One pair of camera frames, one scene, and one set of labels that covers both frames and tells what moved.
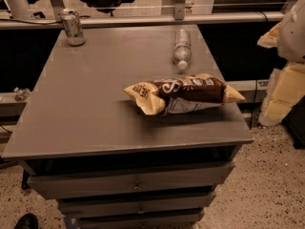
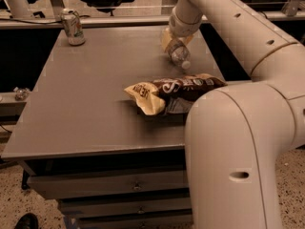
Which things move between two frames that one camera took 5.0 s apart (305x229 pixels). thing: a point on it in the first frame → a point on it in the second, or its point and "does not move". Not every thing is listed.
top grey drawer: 84,183 does not move
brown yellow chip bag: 162,95 does not move
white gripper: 294,37 → 179,28
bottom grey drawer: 179,221 does not move
